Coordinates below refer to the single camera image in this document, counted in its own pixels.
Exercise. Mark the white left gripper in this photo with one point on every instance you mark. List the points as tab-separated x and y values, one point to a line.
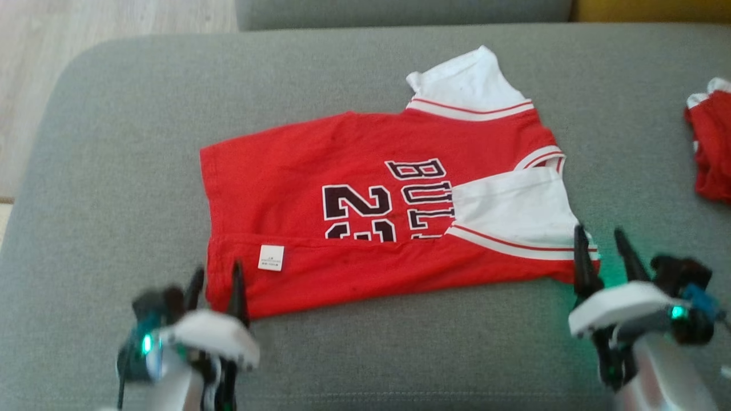
211	334

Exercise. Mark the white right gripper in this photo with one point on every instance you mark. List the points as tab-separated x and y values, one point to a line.
617	308

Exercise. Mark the red printed basketball jersey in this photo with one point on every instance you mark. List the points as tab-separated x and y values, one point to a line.
285	188

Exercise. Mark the red shorts with white stripe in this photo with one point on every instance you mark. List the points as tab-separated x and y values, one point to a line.
714	154

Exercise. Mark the grey sofa seat cushion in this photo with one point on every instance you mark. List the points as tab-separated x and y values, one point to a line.
114	171

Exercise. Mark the cream floor rug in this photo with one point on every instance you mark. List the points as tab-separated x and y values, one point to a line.
4	222

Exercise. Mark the yellow sofa cushion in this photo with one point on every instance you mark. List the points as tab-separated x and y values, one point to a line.
657	8

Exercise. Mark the grey sofa back cushion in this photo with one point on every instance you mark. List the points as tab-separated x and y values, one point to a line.
400	11

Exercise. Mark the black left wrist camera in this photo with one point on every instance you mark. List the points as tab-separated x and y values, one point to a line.
151	308

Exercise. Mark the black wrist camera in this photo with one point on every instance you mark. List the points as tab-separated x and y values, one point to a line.
679	271
151	308

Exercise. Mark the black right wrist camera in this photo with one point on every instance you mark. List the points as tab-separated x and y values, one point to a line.
679	271

